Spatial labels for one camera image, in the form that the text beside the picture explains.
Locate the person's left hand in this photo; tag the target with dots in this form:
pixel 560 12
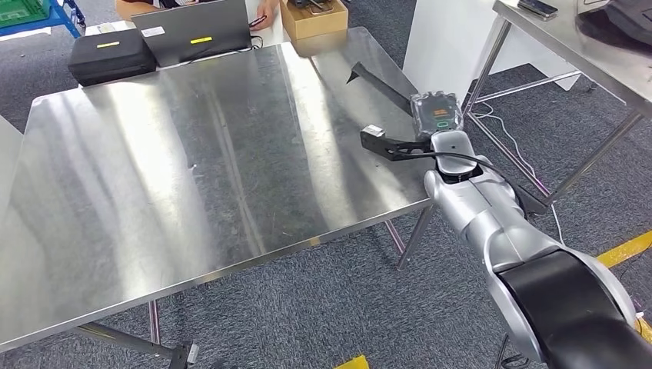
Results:
pixel 267 10

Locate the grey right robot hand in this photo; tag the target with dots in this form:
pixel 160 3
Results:
pixel 438 114

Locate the black smartphone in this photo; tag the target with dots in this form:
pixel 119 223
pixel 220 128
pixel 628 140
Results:
pixel 257 21
pixel 537 7

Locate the long black plastic part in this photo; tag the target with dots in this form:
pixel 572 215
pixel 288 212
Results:
pixel 382 86

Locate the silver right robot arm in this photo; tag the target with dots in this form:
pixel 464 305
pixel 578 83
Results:
pixel 489 214

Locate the stainless steel workbench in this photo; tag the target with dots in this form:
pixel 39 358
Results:
pixel 178 178

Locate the white desk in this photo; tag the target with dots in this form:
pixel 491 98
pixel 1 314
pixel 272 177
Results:
pixel 270 35

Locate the black remote controller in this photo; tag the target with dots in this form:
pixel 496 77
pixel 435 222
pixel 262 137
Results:
pixel 311 4

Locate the open cardboard box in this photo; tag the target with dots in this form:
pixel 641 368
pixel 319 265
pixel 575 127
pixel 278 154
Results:
pixel 313 28

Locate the grey laptop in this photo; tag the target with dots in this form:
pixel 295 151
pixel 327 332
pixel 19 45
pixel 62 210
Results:
pixel 193 35

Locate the person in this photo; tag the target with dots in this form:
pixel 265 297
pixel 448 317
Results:
pixel 132 7

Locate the black case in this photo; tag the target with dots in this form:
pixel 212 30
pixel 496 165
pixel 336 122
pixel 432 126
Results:
pixel 109 58

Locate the black bag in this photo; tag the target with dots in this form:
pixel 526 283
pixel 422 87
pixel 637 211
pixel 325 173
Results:
pixel 621 20

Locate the yellow tape floor square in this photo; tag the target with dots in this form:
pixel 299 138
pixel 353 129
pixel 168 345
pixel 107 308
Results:
pixel 354 363
pixel 626 249

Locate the green plastic crate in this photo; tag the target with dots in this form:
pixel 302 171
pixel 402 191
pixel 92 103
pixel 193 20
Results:
pixel 20 12

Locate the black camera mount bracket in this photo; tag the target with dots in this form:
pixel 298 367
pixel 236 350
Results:
pixel 392 147

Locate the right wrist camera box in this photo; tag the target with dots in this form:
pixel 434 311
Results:
pixel 374 130

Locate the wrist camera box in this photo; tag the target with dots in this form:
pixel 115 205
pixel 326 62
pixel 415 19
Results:
pixel 374 130
pixel 182 356

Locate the steel frame table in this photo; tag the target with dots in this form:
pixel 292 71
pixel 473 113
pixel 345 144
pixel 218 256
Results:
pixel 575 46

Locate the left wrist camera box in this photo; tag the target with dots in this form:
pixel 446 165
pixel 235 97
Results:
pixel 182 356

